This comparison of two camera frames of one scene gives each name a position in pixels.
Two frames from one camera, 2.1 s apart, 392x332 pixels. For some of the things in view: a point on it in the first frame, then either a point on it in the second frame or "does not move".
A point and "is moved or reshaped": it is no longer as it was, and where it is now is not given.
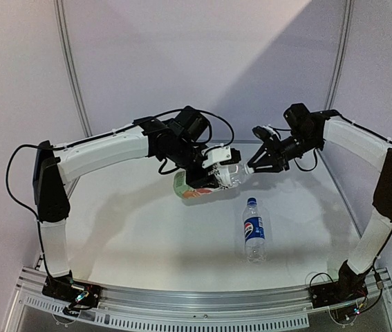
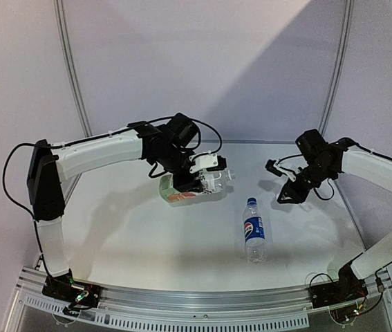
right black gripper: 274,153 -> 297,196
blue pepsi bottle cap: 252,201 does not move
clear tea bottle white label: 225,177 is moved or reshaped
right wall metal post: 341,56 does not move
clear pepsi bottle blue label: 254,235 does not move
